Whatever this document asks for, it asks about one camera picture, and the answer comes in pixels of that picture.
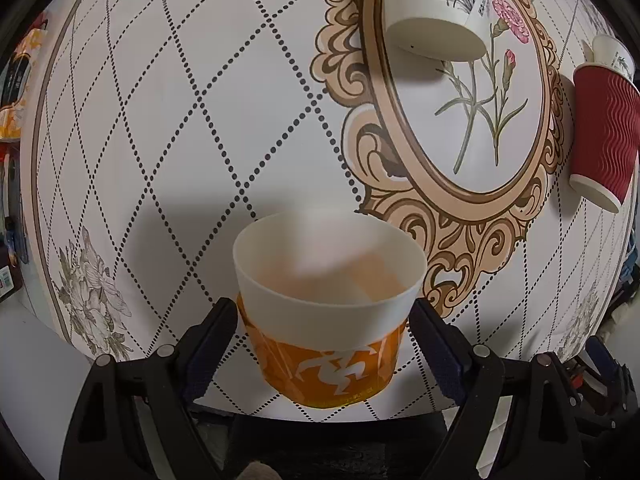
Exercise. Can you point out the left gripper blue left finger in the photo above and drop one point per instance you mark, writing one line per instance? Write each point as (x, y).
(206, 344)

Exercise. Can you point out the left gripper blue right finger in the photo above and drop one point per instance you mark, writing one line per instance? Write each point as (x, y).
(445, 348)

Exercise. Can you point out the white bamboo print paper cup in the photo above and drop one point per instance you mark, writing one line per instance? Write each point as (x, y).
(610, 52)

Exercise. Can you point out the red ripple paper cup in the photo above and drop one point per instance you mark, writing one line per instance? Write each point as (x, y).
(606, 135)

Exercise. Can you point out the white paper cup on medallion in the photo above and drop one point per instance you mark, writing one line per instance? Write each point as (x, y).
(446, 30)

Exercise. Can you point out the orange and white paper cup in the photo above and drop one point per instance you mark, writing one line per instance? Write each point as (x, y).
(325, 295)

